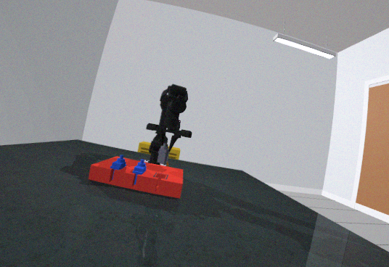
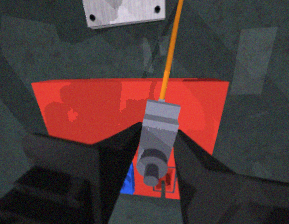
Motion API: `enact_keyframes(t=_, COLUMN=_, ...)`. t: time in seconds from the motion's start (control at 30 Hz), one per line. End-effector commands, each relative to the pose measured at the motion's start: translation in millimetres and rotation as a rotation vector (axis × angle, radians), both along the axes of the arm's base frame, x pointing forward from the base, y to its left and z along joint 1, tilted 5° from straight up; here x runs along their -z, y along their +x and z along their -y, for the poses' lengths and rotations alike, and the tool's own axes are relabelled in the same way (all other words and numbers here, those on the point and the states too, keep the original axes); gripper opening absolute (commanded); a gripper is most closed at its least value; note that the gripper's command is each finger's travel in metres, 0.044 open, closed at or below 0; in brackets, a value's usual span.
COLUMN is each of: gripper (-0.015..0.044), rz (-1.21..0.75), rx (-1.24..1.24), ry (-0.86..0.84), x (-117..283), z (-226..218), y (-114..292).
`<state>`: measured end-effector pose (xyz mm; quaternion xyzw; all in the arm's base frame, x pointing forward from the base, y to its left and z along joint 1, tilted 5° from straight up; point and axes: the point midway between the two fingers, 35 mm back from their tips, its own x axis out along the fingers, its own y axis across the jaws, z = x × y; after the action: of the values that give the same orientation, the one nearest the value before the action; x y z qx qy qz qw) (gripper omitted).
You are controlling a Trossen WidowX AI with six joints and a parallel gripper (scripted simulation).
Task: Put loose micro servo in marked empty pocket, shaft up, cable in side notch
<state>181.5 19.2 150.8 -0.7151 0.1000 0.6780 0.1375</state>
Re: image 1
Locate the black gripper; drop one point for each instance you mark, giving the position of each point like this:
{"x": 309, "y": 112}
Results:
{"x": 170, "y": 122}

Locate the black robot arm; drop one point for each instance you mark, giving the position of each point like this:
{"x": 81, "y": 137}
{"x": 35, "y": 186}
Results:
{"x": 174, "y": 102}

